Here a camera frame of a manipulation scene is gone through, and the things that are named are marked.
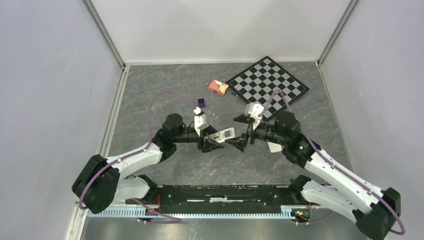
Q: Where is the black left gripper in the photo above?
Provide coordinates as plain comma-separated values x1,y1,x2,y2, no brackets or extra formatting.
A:
172,124,224,153

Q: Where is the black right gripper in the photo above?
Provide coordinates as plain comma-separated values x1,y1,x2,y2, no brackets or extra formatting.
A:
224,112,288,153

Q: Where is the red and white remote control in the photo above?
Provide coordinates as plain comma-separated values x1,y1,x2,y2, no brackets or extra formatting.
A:
267,142,283,153

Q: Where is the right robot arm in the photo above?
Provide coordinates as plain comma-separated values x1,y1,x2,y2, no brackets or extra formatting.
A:
227,111,401,240

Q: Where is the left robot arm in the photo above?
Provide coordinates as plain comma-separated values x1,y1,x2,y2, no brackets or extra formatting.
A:
71,113,224,214

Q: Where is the purple plastic block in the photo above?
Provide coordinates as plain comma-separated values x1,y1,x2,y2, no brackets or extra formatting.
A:
197,98,206,109

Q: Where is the black and white chessboard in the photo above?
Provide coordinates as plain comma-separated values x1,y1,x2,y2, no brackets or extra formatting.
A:
226,56,310,106

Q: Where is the red playing card box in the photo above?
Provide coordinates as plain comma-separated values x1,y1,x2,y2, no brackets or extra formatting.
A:
208,79,229,96

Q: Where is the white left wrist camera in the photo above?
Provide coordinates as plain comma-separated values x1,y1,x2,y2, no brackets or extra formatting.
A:
193,107,210,136

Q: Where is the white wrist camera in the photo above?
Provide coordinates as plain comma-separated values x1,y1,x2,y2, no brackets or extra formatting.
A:
244,102,265,131
193,107,210,136

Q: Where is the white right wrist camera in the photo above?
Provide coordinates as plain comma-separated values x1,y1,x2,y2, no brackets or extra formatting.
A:
244,102,265,131

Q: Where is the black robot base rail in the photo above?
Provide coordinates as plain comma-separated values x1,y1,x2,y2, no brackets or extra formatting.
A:
125,175,313,223

